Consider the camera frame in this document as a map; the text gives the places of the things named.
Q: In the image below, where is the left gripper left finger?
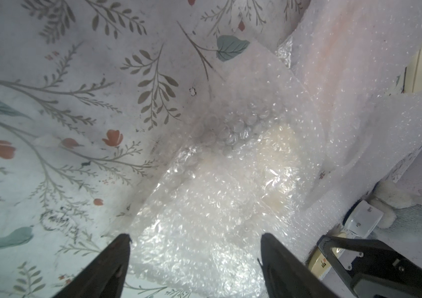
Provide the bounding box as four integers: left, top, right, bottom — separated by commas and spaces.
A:
54, 233, 132, 298

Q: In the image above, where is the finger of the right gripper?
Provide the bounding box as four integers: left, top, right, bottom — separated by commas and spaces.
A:
317, 235, 422, 298

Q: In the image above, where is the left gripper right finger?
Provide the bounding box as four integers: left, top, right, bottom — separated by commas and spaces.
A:
258, 233, 337, 298

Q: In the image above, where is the cream dinner plate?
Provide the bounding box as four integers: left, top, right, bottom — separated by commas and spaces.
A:
308, 232, 347, 280

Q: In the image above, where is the bubble wrap sheet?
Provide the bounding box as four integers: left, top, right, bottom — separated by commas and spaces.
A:
293, 91, 422, 261

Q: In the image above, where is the pink plate in bubble wrap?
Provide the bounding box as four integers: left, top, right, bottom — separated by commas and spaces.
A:
279, 1, 422, 173

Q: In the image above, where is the small white round clock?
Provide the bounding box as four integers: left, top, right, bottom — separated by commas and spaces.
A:
343, 200, 384, 238

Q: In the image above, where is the grey raccoon plush toy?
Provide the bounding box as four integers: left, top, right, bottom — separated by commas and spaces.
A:
367, 181, 422, 242

